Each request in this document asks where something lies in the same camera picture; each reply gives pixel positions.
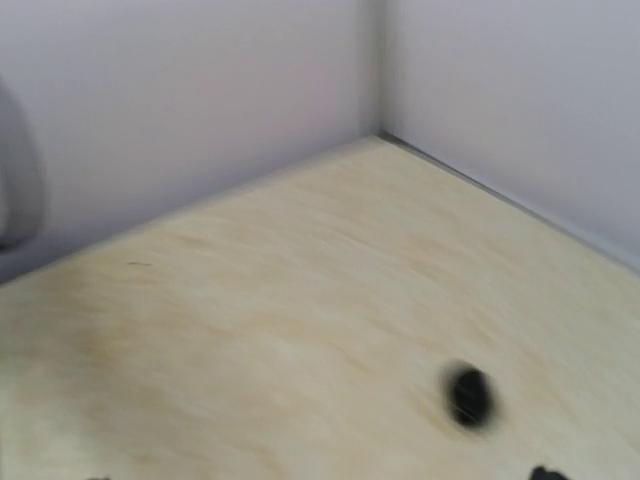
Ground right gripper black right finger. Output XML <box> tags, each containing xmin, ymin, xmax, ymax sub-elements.
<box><xmin>529</xmin><ymin>465</ymin><xmax>569</xmax><ymax>480</ymax></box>

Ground black earbud charging case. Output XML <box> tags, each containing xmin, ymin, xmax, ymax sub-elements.
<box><xmin>439</xmin><ymin>359</ymin><xmax>501</xmax><ymax>435</ymax></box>

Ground left aluminium frame post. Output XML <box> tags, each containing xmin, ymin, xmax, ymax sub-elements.
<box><xmin>365</xmin><ymin>0</ymin><xmax>390</xmax><ymax>138</ymax></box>

